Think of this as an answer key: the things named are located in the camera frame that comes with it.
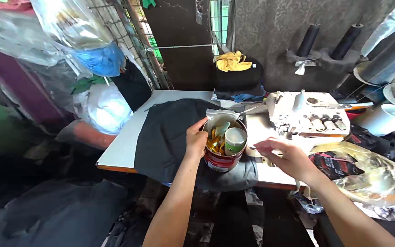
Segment metal mesh window grille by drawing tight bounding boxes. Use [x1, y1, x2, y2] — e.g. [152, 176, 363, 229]
[85, 0, 173, 91]

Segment black fabric piece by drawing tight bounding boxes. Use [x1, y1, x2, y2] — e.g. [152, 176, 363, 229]
[134, 98, 259, 192]

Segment large clear plastic bag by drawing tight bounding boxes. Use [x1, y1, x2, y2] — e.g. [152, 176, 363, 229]
[30, 0, 114, 51]

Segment pile of dark fabric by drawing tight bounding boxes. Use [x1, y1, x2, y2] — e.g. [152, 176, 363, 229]
[0, 179, 129, 247]

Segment purple post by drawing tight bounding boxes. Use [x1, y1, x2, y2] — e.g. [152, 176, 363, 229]
[0, 44, 68, 128]

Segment person's left hand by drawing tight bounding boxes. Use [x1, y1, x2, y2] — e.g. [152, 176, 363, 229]
[186, 117, 209, 160]

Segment white plastic container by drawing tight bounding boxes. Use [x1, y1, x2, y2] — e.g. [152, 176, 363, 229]
[355, 104, 395, 137]

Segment white cup with green label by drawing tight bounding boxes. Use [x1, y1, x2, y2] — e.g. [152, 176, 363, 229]
[224, 127, 248, 156]

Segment white plastic bag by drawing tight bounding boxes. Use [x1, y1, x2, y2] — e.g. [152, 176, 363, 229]
[73, 82, 134, 135]

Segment red round tin container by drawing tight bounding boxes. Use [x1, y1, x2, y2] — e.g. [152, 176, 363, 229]
[202, 114, 248, 172]

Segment black red printed packet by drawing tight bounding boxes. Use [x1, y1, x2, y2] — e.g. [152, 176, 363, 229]
[309, 152, 365, 180]

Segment black hanging cloth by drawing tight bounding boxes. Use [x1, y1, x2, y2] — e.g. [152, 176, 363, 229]
[110, 58, 153, 113]

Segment white overlock sewing machine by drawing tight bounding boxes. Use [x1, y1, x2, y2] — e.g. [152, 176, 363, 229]
[245, 90, 351, 162]

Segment white sewing table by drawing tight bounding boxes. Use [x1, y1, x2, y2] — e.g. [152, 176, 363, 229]
[96, 90, 316, 191]

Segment black thread cone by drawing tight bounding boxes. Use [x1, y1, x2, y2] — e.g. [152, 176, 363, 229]
[296, 23, 321, 57]
[330, 23, 364, 61]

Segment yellow cloth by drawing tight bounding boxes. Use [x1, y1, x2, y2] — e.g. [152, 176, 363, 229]
[215, 51, 252, 72]

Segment large dark grey thread cone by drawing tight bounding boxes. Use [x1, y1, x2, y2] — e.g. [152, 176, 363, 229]
[360, 21, 395, 85]

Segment clear plastic zip bag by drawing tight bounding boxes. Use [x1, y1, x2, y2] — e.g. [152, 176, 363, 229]
[206, 109, 241, 136]

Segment blue plastic bag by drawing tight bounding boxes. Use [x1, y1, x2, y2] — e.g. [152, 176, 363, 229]
[68, 41, 125, 77]

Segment person's right hand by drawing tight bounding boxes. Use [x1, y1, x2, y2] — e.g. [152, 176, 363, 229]
[253, 137, 319, 186]

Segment person's right forearm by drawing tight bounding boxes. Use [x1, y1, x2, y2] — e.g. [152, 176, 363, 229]
[302, 170, 395, 247]

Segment blue cloth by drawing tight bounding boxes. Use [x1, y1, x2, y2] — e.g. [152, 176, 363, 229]
[231, 93, 267, 103]

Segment person's legs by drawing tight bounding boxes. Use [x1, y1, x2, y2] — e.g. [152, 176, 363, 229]
[210, 188, 319, 247]

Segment pile of yellow-orange pieces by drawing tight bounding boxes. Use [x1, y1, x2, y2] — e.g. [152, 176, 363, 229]
[207, 128, 226, 156]

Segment person's left forearm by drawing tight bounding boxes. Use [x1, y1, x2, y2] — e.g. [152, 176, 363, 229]
[142, 154, 201, 247]

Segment dark brown board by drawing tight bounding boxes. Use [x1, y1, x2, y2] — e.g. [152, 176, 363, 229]
[142, 0, 215, 92]

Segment yellowish clear plastic bag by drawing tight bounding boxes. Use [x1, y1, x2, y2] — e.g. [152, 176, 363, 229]
[309, 141, 395, 208]

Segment grey clear plastic bag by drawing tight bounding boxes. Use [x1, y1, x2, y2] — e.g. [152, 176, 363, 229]
[0, 10, 66, 67]

